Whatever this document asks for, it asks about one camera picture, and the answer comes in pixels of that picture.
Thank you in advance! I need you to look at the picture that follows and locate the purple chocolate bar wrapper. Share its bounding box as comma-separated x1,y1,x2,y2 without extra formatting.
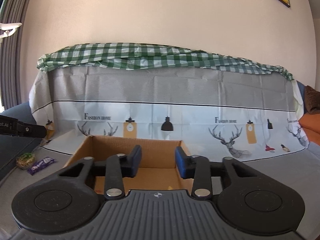
27,157,56,176

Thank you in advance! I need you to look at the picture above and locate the green label round snack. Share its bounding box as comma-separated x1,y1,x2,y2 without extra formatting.
16,153,36,170

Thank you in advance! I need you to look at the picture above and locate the brown cardboard box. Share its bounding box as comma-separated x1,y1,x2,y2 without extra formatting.
65,135,193,193

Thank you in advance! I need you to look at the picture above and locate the grey deer print sofa cover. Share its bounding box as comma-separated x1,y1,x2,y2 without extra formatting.
29,67,309,161

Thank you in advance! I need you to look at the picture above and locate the white drying rack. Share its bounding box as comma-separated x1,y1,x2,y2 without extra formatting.
0,23,22,39

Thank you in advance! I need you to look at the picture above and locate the green checkered cloth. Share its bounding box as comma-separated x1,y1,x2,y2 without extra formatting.
37,43,294,81

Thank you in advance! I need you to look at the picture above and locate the grey curtain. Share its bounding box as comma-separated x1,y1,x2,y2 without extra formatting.
1,0,29,109

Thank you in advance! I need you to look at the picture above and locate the brown blanket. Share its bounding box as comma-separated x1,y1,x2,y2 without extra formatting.
304,86,320,114

